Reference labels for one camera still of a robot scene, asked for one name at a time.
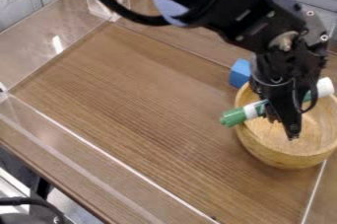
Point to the clear acrylic tray wall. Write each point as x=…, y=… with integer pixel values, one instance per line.
x=113, y=115

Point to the black metal stand base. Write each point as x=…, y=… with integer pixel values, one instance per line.
x=42, y=213

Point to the blue foam block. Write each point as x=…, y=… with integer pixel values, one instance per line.
x=240, y=73

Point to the green Expo marker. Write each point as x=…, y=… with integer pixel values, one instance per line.
x=256, y=109

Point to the brown wooden bowl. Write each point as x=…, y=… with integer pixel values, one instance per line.
x=266, y=141

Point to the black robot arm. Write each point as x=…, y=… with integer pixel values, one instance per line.
x=288, y=40

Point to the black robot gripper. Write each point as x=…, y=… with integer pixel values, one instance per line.
x=292, y=95

